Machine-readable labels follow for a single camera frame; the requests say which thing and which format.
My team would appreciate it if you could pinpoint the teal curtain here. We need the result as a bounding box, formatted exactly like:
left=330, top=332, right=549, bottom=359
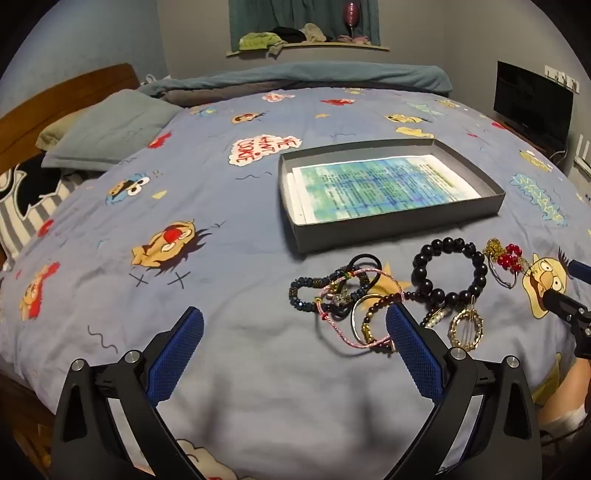
left=228, top=0, right=382, bottom=51

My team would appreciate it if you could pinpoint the dark red bead bracelet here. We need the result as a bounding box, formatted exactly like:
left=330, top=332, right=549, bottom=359
left=362, top=293, right=416, bottom=342

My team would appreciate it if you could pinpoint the wooden headboard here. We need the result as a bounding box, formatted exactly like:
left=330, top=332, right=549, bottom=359
left=0, top=63, right=141, bottom=160

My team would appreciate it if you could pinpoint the beige pillow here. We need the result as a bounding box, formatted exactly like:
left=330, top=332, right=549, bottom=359
left=36, top=108, right=93, bottom=151

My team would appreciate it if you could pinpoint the pink cord bracelet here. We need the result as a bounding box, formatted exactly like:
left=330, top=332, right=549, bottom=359
left=315, top=268, right=411, bottom=349

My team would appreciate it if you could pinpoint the black white striped pillow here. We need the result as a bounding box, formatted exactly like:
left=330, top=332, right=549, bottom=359
left=0, top=154, right=93, bottom=273

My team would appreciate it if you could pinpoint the pearl hair clip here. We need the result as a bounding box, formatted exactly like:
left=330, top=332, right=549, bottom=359
left=422, top=305, right=451, bottom=329

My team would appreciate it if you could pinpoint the silver ring bangle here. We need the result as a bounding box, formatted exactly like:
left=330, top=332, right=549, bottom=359
left=351, top=293, right=402, bottom=344

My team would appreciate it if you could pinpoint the dark grey blanket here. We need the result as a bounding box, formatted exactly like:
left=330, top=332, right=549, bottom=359
left=164, top=80, right=324, bottom=108

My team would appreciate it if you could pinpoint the beige cloth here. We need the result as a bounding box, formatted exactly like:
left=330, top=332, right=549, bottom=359
left=298, top=23, right=328, bottom=43

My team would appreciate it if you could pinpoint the blue-green printed paper sheet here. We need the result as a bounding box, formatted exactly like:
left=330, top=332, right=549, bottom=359
left=286, top=154, right=483, bottom=222

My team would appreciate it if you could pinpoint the wooden bed side rail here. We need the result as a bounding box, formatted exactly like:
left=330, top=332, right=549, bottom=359
left=0, top=369, right=58, bottom=467

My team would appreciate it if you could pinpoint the blue cartoon printed duvet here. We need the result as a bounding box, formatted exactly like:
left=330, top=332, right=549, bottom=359
left=0, top=85, right=591, bottom=480

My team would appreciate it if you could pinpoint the green cloth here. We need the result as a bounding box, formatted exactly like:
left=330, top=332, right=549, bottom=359
left=238, top=32, right=289, bottom=56

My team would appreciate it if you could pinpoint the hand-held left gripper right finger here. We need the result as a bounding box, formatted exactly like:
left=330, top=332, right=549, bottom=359
left=383, top=302, right=543, bottom=480

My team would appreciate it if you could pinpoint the dark blue bead bracelet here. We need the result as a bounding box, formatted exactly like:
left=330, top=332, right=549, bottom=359
left=288, top=270, right=372, bottom=315

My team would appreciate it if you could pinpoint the white fleece cloth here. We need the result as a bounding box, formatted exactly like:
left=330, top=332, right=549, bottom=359
left=540, top=406, right=586, bottom=445

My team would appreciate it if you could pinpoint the gold round hair clip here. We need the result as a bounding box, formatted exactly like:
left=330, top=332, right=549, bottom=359
left=449, top=295, right=485, bottom=349

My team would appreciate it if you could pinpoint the grey pillow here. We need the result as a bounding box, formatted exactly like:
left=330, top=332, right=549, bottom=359
left=41, top=89, right=183, bottom=171

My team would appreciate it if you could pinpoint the grey shallow cardboard box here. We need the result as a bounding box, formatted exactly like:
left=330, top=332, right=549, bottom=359
left=278, top=138, right=507, bottom=254

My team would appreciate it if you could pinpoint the black television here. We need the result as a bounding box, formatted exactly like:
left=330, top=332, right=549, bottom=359
left=493, top=60, right=573, bottom=151

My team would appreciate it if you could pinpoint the white wall fixture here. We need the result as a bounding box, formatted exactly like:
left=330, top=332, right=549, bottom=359
left=574, top=134, right=591, bottom=172

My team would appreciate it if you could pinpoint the teal blanket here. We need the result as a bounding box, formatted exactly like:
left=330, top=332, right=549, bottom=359
left=139, top=62, right=453, bottom=95

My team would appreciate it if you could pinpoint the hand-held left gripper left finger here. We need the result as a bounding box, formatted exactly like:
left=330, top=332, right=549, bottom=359
left=50, top=306, right=218, bottom=480

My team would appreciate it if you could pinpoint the wooden television stand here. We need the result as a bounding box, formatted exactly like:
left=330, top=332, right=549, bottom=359
left=496, top=117, right=568, bottom=160

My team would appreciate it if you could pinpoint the black bead bracelet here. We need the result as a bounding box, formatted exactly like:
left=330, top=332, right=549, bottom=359
left=411, top=237, right=489, bottom=306

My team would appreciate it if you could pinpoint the person's leg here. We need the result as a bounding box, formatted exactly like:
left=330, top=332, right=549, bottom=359
left=549, top=359, right=591, bottom=416

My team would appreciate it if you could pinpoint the black hair tie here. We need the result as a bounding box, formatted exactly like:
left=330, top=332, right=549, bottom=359
left=346, top=253, right=385, bottom=296

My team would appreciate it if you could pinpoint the window sill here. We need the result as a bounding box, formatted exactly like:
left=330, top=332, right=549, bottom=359
left=226, top=42, right=390, bottom=58

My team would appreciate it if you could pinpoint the wall hook rack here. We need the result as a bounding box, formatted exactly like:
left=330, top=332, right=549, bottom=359
left=544, top=65, right=581, bottom=93

